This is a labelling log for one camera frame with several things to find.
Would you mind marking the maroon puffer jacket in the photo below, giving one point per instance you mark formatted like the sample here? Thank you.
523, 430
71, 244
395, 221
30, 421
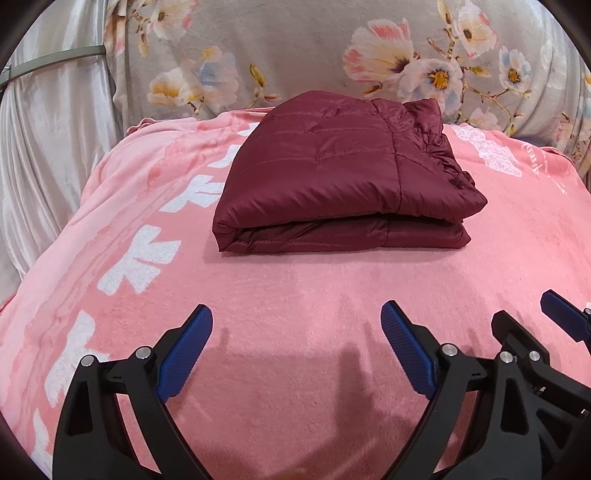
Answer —
332, 175

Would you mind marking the grey floral quilt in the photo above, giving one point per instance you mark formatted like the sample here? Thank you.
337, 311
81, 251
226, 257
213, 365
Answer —
300, 46

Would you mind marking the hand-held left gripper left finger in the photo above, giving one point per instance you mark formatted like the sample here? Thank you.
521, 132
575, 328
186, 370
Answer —
184, 355

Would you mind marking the white satin curtain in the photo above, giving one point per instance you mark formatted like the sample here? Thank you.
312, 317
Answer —
51, 161

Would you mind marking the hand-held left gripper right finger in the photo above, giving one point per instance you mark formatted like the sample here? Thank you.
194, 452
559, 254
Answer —
408, 350

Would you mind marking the pink blanket with white print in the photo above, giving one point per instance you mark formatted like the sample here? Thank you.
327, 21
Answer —
295, 300

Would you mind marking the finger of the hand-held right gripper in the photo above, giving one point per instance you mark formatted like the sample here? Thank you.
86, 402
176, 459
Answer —
563, 314
521, 334

